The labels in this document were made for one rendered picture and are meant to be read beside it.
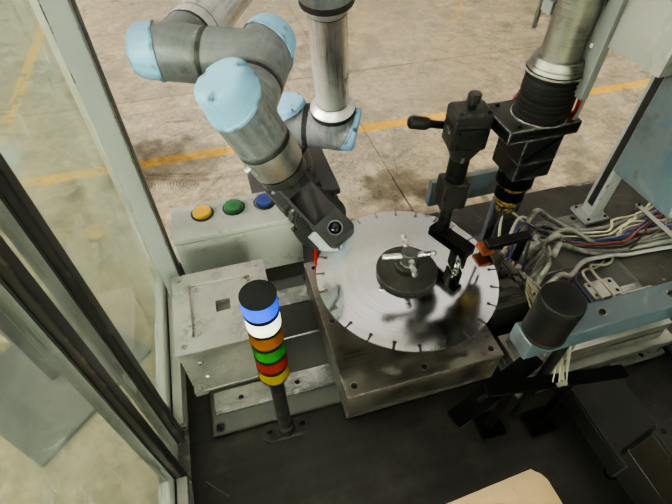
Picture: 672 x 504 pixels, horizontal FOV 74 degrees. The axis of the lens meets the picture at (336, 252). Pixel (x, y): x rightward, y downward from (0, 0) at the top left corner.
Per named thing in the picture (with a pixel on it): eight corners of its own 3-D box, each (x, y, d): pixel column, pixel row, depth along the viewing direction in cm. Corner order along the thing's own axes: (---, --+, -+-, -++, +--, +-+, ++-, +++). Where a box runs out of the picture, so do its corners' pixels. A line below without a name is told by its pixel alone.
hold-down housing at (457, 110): (436, 215, 74) (460, 103, 59) (428, 196, 77) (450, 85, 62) (468, 212, 75) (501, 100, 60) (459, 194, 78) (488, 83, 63)
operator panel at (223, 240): (188, 285, 105) (171, 241, 94) (185, 252, 112) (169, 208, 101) (304, 260, 111) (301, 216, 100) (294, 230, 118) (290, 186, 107)
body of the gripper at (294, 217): (315, 185, 76) (282, 134, 66) (343, 210, 70) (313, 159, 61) (280, 214, 75) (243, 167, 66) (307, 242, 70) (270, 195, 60)
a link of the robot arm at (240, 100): (256, 42, 51) (236, 94, 47) (297, 114, 60) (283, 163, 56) (202, 57, 55) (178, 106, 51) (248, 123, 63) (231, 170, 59)
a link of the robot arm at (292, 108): (272, 129, 133) (266, 85, 123) (316, 133, 131) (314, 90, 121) (260, 152, 125) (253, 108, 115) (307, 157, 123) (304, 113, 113)
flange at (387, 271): (394, 241, 87) (396, 232, 85) (447, 265, 83) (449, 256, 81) (364, 277, 81) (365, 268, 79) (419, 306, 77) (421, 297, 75)
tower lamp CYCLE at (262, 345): (252, 356, 57) (249, 344, 55) (247, 327, 60) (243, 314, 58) (287, 347, 58) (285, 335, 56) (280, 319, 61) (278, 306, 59)
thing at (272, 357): (255, 368, 60) (252, 357, 58) (250, 340, 63) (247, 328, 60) (288, 359, 61) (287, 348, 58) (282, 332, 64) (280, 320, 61)
